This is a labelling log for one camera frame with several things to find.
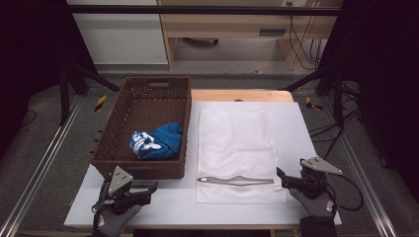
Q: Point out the black curved object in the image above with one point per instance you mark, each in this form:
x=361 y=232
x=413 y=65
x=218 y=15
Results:
x=204 y=41

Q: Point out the light wooden desk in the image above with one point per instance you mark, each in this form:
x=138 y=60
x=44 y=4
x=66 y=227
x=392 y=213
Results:
x=230 y=24

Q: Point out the aluminium floor rail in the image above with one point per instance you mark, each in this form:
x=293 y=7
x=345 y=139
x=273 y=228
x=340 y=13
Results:
x=365 y=184
x=39 y=168

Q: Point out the blue printed shirt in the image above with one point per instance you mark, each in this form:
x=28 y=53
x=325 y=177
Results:
x=161 y=140

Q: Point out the black curtain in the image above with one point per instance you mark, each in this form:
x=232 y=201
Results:
x=29 y=59
x=385 y=82

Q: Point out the person's left hand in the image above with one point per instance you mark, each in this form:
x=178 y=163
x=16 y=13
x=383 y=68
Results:
x=113 y=222

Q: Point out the brown wicker basket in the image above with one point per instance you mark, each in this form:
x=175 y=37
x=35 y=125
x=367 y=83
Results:
x=145 y=115

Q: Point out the black horizontal frame bar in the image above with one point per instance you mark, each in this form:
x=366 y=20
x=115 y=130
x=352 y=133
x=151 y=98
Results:
x=197 y=10

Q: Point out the black metal stand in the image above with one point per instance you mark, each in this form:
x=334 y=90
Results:
x=337 y=98
x=64 y=98

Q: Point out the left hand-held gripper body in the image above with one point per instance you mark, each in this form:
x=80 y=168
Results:
x=120 y=179

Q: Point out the yellow black tape piece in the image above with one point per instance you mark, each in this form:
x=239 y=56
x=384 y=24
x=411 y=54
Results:
x=100 y=102
x=311 y=103

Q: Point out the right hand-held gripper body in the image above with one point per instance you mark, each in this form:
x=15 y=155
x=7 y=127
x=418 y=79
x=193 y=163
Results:
x=313 y=179

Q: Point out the white cabinet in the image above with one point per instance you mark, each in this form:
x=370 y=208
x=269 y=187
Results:
x=122 y=36

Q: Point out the person's right hand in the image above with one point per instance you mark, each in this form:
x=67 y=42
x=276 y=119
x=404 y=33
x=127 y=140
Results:
x=316 y=205

